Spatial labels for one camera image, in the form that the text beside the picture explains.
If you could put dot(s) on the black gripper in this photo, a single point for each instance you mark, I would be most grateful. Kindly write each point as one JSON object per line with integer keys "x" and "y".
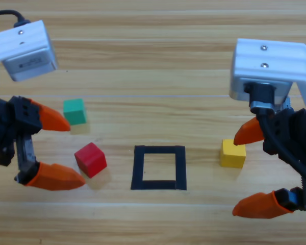
{"x": 2, "y": 135}
{"x": 301, "y": 137}

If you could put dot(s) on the yellow wooden block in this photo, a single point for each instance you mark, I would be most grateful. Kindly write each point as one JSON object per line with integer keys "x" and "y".
{"x": 232, "y": 155}

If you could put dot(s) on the red wooden block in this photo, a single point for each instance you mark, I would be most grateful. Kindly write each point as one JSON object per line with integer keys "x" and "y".
{"x": 90, "y": 159}

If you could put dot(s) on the green wooden block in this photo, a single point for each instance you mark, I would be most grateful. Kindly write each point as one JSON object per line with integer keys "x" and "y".
{"x": 75, "y": 112}

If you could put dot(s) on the black tape square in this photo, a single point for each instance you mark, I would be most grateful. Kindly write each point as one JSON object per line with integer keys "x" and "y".
{"x": 137, "y": 166}

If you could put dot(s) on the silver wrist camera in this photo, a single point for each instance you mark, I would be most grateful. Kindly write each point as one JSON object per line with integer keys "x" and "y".
{"x": 283, "y": 89}
{"x": 28, "y": 66}

